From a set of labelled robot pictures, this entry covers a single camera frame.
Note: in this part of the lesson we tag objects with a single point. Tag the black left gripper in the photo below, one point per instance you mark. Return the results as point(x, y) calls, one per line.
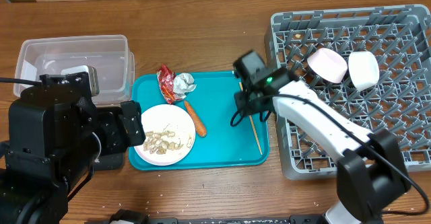
point(134, 123)

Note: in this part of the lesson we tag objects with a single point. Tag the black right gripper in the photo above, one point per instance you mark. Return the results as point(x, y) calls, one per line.
point(243, 100)

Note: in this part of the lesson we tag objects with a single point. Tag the wooden chopstick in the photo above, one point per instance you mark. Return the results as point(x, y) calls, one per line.
point(253, 127)

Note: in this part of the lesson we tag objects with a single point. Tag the pink bowl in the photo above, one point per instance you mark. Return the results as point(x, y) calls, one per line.
point(328, 64)

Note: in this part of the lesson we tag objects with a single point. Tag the white bowl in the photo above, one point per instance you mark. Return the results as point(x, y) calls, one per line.
point(363, 69)

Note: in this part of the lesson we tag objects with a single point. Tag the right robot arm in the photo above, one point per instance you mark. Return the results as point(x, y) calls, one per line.
point(371, 173)

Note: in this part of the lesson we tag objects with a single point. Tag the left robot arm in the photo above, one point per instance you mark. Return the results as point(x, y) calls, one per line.
point(56, 134)

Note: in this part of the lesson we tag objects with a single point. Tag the grey dishwasher rack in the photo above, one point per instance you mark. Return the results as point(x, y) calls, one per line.
point(399, 38)

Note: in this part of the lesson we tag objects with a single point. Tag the black tray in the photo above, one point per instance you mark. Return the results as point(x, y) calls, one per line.
point(107, 156)

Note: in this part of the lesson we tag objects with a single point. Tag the white plate with food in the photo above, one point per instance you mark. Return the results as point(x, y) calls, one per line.
point(169, 135)

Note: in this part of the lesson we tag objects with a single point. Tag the orange carrot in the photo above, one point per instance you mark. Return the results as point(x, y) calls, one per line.
point(199, 126)

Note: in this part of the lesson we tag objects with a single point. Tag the red snack wrapper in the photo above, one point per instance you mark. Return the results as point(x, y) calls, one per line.
point(165, 79)

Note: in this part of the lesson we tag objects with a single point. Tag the clear plastic bin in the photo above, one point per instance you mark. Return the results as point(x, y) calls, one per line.
point(108, 54)

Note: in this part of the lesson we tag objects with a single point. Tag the crumpled white paper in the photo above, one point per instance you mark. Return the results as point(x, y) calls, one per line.
point(182, 84)

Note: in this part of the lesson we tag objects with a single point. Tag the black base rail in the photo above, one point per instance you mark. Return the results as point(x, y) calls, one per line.
point(127, 216)

